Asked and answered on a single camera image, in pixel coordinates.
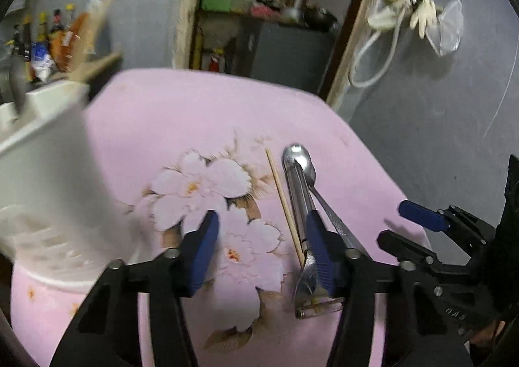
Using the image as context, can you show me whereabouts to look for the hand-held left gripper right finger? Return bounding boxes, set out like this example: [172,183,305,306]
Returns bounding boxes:
[304,211,474,367]

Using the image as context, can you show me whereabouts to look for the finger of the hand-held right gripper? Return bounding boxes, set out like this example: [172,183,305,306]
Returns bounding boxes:
[377,229,471,275]
[398,200,497,248]

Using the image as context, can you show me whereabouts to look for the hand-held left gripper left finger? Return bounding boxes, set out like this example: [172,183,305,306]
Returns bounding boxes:
[49,210,222,367]

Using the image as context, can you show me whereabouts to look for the metal vegetable peeler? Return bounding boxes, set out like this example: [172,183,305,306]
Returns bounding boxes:
[282,143,346,320]

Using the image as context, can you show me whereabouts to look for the white plastic utensil basket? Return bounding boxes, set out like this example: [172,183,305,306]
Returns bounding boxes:
[0,80,141,295]

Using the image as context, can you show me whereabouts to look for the person's right hand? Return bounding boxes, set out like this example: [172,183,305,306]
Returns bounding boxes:
[465,319,508,348]

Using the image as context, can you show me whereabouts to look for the silver metal spoon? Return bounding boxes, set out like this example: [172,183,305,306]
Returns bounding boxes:
[303,152,368,256]

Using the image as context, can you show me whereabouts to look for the pink floral tablecloth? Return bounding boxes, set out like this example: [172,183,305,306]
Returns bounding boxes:
[10,68,431,367]

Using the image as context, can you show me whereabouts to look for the red bottle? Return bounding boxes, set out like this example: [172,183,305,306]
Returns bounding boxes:
[208,48,226,73]

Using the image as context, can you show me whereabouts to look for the dark grey cabinet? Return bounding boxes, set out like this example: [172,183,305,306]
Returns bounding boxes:
[234,18,338,101]

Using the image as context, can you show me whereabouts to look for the cream rubber gloves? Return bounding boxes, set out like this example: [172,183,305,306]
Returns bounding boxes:
[366,0,445,42]

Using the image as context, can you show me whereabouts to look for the beige kitchen counter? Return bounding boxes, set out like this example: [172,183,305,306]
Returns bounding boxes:
[70,52,123,85]

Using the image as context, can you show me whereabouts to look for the dark round wok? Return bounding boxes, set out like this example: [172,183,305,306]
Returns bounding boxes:
[304,5,340,34]

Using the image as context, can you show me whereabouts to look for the metal cooking pot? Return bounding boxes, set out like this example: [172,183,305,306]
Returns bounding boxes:
[280,6,306,26]

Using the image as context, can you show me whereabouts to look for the green box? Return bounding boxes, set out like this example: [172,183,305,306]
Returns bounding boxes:
[200,0,233,14]

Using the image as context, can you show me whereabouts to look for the pink cloth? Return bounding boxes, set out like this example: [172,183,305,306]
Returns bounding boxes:
[250,0,283,18]

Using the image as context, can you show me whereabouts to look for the white and blue packet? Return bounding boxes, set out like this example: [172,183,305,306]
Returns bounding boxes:
[30,42,56,83]

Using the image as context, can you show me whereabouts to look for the large cooking oil jug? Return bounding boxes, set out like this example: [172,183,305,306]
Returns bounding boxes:
[83,0,104,55]

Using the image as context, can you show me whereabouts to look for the red-label sauce bottle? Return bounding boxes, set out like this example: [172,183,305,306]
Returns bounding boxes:
[51,7,66,37]

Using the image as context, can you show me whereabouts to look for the dark sauce bottle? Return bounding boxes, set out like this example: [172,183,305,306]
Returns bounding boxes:
[11,24,34,70]

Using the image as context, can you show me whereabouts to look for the yellow-capped sauce bottle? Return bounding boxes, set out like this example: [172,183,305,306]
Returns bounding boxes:
[37,11,51,45]

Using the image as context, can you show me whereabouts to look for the white shower hose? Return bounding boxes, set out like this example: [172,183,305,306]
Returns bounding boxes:
[348,6,407,89]

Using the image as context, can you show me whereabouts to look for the clear plastic bag on wall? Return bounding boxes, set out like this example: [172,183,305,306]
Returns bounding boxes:
[425,0,465,58]

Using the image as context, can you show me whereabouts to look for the pale door frame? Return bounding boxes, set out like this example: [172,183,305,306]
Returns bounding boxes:
[171,0,391,112]

